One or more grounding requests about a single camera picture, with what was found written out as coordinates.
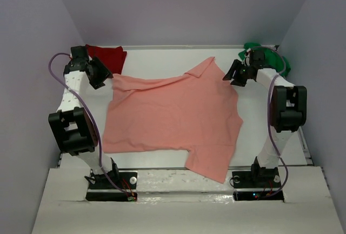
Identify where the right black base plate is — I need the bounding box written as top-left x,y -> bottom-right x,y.
229,169 -> 284,202

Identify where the crumpled green t shirt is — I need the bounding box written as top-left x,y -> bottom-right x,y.
238,42 -> 291,77

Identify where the pink t shirt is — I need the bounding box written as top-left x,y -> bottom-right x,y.
102,57 -> 243,183

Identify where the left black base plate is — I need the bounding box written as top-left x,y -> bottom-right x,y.
84,170 -> 138,202

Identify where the folded red t shirt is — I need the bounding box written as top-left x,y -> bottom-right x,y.
85,44 -> 127,74

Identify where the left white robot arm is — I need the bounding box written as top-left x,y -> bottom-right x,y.
48,46 -> 120,189

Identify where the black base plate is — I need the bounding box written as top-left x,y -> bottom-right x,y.
84,170 -> 138,202
229,169 -> 284,202

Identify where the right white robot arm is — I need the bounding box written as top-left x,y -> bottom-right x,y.
223,46 -> 307,191

